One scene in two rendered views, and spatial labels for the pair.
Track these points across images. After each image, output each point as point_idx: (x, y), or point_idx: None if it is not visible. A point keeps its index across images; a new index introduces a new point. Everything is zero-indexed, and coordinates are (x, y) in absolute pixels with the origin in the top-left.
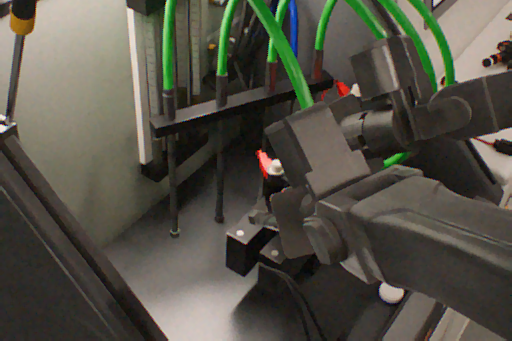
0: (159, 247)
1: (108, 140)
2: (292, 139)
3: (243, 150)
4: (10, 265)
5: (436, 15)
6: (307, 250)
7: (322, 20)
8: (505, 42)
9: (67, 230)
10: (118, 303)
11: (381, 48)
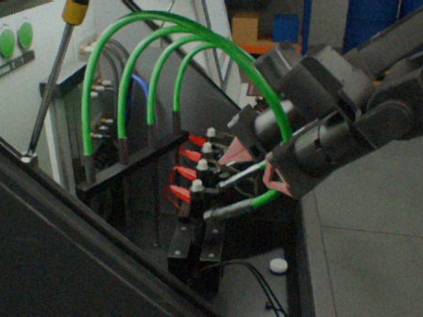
0: None
1: None
2: (313, 73)
3: (121, 218)
4: (41, 311)
5: (224, 87)
6: (311, 186)
7: (176, 87)
8: (257, 104)
9: (114, 237)
10: (176, 291)
11: (279, 51)
